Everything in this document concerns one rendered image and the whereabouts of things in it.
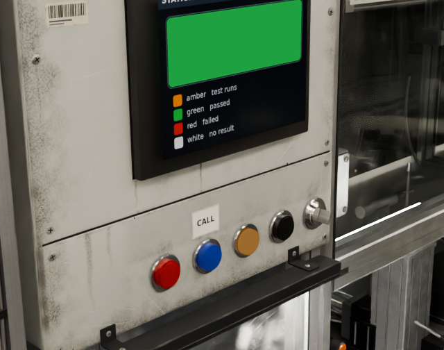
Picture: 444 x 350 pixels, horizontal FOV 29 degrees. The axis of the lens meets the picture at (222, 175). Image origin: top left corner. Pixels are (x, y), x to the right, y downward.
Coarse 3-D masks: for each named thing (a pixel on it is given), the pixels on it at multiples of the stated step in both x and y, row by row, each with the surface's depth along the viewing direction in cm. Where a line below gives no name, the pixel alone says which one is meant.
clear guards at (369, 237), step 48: (384, 0) 109; (432, 0) 116; (384, 48) 111; (432, 48) 119; (384, 96) 113; (432, 96) 122; (336, 144) 108; (384, 144) 116; (432, 144) 124; (336, 192) 111; (384, 192) 118; (432, 192) 127; (336, 240) 113; (384, 240) 121; (432, 240) 130; (240, 288) 101; (336, 288) 115; (240, 336) 103; (288, 336) 110
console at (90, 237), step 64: (0, 0) 76; (64, 0) 75; (128, 0) 79; (320, 0) 99; (64, 64) 76; (128, 64) 82; (320, 64) 101; (64, 128) 78; (128, 128) 83; (320, 128) 104; (64, 192) 79; (128, 192) 85; (192, 192) 91; (256, 192) 98; (320, 192) 106; (64, 256) 81; (128, 256) 87; (192, 256) 93; (256, 256) 101; (64, 320) 83; (128, 320) 89
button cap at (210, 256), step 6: (210, 246) 93; (216, 246) 94; (204, 252) 93; (210, 252) 93; (216, 252) 94; (198, 258) 93; (204, 258) 93; (210, 258) 94; (216, 258) 94; (204, 264) 93; (210, 264) 94; (216, 264) 95; (210, 270) 94
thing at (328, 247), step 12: (336, 0) 102; (336, 12) 103; (336, 24) 103; (336, 36) 104; (336, 48) 104; (336, 60) 105; (336, 72) 105; (336, 84) 106; (336, 96) 106; (336, 108) 107; (312, 252) 110; (324, 288) 113; (312, 300) 112; (324, 300) 114; (312, 312) 113; (324, 312) 115; (312, 324) 113; (324, 324) 115; (312, 336) 114; (324, 336) 116; (312, 348) 114; (324, 348) 116
